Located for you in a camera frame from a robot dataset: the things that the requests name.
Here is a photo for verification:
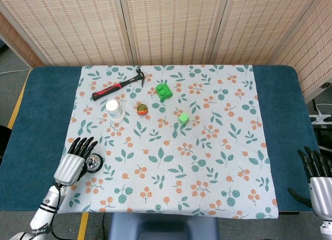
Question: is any woven bamboo folding screen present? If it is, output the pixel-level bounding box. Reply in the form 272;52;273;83
0;0;332;103

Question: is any orange green toy fruit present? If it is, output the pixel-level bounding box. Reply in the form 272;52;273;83
136;103;149;116

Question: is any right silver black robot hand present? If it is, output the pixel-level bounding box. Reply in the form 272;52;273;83
287;146;332;221

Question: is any white cable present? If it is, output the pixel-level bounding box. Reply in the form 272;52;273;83
0;68;31;75

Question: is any white plastic cup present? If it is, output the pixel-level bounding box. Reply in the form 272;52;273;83
105;99;126;123

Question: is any green two-stud building brick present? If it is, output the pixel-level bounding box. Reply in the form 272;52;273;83
155;83;174;102

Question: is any floral leaf print tablecloth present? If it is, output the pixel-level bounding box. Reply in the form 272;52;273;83
55;65;280;220

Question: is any red black claw hammer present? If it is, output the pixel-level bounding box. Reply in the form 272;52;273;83
92;66;146;102

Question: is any blue table mat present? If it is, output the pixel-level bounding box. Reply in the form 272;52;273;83
0;65;321;213

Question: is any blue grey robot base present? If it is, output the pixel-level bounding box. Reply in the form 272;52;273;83
107;212;219;240

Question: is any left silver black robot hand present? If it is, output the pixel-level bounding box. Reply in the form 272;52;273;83
53;137;99;186

